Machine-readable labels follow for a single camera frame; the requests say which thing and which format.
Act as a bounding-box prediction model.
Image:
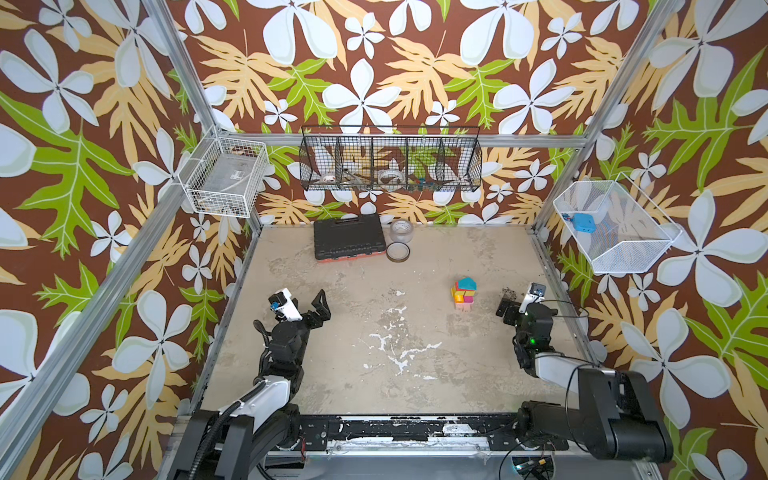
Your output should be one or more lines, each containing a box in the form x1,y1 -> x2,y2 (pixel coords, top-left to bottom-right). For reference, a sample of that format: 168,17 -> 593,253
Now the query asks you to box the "teal triangular block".
456,277 -> 477,291

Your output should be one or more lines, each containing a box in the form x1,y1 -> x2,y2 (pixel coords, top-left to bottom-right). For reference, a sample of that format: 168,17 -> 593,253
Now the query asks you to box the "white tape roll in basket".
377,169 -> 405,185

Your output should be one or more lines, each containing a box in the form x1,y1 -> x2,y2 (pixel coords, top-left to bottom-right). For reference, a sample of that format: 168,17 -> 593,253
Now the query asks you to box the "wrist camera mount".
519,282 -> 546,314
268,288 -> 302,322

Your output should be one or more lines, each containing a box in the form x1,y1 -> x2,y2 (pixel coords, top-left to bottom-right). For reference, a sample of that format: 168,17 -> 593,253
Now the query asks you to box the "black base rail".
293,413 -> 571,452

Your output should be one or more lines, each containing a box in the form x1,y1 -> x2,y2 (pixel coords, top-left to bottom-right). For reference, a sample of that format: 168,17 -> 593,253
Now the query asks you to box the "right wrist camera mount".
519,282 -> 546,314

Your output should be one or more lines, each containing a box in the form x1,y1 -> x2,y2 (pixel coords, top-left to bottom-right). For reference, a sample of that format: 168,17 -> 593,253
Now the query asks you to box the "blue object in basket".
562,213 -> 597,234

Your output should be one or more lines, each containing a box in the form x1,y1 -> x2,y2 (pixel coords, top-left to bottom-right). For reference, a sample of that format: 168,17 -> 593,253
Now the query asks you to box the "white wire basket left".
178,128 -> 271,219

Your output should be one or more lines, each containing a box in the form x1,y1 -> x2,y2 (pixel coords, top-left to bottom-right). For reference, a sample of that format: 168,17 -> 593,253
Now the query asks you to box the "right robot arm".
496,283 -> 674,463

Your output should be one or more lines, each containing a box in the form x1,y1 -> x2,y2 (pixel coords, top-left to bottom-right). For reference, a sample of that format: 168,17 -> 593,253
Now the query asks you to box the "brown tape roll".
385,242 -> 411,263

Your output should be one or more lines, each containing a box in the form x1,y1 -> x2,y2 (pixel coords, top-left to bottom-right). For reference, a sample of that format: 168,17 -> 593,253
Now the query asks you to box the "white mesh basket right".
554,174 -> 683,275

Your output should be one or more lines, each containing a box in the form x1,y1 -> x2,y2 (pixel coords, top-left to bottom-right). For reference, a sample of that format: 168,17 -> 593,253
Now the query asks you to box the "clear tape roll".
390,219 -> 414,244

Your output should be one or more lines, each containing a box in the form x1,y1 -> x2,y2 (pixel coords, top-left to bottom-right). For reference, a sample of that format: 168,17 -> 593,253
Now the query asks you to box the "black red tool case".
313,213 -> 387,262

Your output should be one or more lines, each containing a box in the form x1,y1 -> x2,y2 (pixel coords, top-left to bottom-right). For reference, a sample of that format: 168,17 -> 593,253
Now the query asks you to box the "black wire wall basket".
298,125 -> 483,192

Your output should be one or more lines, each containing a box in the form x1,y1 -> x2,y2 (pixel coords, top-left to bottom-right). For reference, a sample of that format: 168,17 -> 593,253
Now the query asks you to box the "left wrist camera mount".
268,288 -> 302,322

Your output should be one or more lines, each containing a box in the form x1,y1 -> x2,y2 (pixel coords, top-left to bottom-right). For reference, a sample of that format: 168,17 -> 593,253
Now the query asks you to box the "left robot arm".
167,288 -> 332,479

